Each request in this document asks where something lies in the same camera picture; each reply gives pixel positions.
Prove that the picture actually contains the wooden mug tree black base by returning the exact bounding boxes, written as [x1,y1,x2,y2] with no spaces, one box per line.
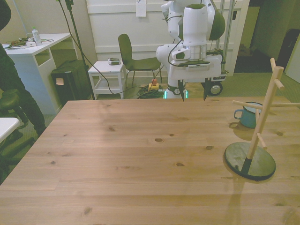
[224,57,300,181]

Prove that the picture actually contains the white desk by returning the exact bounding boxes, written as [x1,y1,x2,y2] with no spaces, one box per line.
[0,33,79,115]

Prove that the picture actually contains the black swivel chair base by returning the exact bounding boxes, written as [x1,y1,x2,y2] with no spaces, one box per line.
[0,131,36,169]

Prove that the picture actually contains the wheeled robot control cart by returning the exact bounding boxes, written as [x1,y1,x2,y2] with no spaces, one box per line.
[185,0,237,96]

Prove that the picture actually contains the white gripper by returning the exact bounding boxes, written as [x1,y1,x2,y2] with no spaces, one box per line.
[170,55,223,103]

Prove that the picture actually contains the long black floor cable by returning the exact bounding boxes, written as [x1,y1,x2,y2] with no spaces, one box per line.
[57,0,153,96]

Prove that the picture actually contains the white rounded table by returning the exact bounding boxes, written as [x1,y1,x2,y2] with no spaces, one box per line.
[0,117,20,143]

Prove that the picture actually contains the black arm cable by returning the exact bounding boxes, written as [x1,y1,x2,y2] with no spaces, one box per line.
[161,13,185,63]

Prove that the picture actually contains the cable clutter with adapter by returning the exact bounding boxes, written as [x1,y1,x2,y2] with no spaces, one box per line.
[6,36,36,50]

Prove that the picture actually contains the yellow emergency stop button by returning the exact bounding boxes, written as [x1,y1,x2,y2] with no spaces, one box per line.
[149,79,160,92]

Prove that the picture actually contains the blue enamel mug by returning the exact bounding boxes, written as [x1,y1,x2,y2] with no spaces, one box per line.
[233,101,263,129]

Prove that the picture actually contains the olive plywood chair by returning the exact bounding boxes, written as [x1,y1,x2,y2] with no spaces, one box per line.
[118,33,163,87]

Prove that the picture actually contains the black tripod stand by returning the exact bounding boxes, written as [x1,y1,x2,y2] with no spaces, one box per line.
[55,0,96,100]

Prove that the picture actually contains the white cabinet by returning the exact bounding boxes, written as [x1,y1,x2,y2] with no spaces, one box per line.
[285,37,300,84]

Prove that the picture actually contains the small white side table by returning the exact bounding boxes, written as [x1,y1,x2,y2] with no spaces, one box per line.
[88,60,126,100]

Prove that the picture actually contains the white paper sheet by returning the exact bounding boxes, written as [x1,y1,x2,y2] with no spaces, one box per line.
[135,0,146,17]

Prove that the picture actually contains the coiled dark cable bundle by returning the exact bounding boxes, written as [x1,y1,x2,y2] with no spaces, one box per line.
[137,84,165,99]

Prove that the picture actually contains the clear plastic bottle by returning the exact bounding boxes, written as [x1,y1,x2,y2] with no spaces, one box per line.
[31,26,43,46]

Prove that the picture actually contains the black box case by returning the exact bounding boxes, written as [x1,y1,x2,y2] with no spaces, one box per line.
[50,60,93,106]

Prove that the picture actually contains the person in black clothes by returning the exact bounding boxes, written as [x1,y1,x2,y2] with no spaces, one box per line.
[0,0,46,136]

